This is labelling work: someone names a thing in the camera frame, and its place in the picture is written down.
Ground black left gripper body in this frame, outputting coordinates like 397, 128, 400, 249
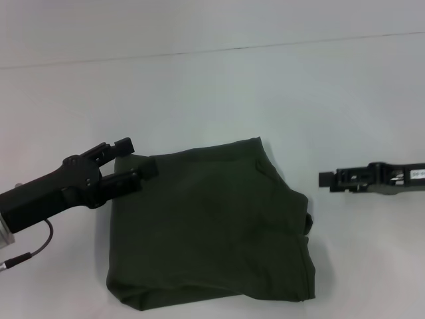
0, 155, 112, 234

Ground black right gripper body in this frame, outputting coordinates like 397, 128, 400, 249
371, 161, 425, 199

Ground dark green FREE t-shirt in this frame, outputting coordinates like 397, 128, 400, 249
105, 136, 318, 304

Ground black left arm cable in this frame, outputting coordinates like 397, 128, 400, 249
0, 217, 56, 268

